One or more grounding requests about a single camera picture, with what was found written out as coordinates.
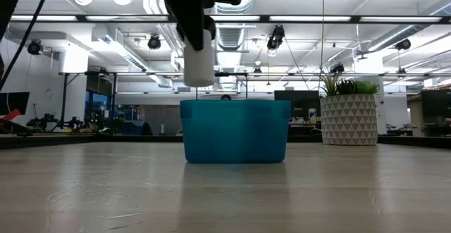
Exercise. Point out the black overhead camera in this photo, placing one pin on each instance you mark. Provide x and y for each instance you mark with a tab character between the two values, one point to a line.
276	37

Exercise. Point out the black aluminium rig frame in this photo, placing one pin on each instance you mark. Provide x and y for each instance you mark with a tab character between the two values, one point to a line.
264	18

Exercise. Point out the green artificial plant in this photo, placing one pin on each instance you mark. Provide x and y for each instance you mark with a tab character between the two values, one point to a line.
352	87

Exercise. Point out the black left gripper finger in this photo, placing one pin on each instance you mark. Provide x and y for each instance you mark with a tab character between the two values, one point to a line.
209	27
190	22

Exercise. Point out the white plastic pill bottle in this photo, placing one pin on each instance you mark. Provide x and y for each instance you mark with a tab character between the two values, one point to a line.
199	67

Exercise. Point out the blue plastic basket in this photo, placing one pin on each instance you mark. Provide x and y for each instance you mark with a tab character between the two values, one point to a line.
235	131

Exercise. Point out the red flat object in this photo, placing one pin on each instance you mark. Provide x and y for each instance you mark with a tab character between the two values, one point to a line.
10	115

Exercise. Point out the silver ceiling air duct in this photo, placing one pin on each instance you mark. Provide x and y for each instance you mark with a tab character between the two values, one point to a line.
230	37

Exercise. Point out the small black monitor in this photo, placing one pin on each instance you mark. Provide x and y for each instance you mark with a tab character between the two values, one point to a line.
14	102

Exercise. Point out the triangle patterned planter pot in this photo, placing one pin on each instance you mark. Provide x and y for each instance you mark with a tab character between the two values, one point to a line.
349	120

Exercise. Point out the black background robot arm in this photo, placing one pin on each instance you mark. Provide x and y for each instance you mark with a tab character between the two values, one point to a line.
42	122
74	122

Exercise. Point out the person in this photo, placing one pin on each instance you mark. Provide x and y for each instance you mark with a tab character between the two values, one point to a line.
225	98

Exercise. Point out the blue lit screen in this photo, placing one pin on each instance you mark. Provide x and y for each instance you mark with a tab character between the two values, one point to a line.
95	101

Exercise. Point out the large black monitor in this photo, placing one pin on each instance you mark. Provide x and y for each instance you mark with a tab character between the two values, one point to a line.
297	103

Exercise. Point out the black wide monitor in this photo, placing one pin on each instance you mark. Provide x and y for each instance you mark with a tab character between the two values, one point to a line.
436	102

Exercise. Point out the black background rack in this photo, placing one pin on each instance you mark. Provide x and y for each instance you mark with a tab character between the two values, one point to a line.
65	85

